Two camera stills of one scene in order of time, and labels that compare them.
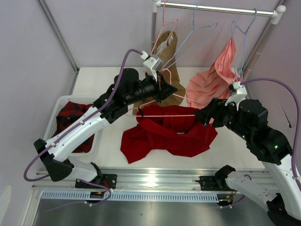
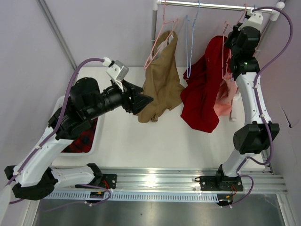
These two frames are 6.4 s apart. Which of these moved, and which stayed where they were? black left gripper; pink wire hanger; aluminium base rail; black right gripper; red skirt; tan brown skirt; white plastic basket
Moved: black right gripper; black left gripper; red skirt; pink wire hanger
Stayed: tan brown skirt; aluminium base rail; white plastic basket
